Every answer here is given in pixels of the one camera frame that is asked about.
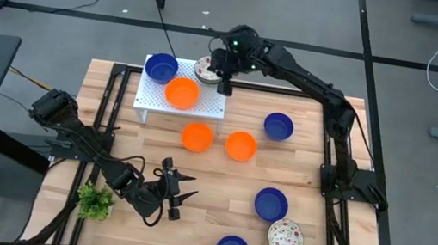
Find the white perforated metal rack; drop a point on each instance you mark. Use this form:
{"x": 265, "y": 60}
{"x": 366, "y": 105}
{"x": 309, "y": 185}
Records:
{"x": 204, "y": 107}

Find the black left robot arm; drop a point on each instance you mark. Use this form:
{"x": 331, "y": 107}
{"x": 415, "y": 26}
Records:
{"x": 86, "y": 137}

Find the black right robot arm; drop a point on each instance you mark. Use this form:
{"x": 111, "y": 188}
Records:
{"x": 307, "y": 83}

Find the green bowl with floral inside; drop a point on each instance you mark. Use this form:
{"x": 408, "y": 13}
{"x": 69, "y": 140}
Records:
{"x": 202, "y": 72}
{"x": 285, "y": 238}

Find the orange plastic mini bowl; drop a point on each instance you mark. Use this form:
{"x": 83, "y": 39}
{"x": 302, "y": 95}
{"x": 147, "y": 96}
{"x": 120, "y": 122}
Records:
{"x": 197, "y": 137}
{"x": 182, "y": 93}
{"x": 241, "y": 146}

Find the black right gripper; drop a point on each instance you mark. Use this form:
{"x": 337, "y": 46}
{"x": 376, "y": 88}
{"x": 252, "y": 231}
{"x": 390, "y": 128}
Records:
{"x": 236, "y": 62}

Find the black aluminium table frame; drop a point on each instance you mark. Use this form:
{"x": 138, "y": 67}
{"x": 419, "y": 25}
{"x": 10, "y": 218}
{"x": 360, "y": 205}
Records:
{"x": 284, "y": 92}

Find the small green potted plant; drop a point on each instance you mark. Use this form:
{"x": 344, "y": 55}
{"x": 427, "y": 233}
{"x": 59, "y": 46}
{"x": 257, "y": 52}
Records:
{"x": 93, "y": 204}

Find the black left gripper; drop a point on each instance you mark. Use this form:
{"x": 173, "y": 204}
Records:
{"x": 147, "y": 196}

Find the black floor tape line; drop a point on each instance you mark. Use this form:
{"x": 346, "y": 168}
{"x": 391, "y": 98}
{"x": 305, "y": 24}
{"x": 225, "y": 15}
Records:
{"x": 87, "y": 15}
{"x": 364, "y": 27}

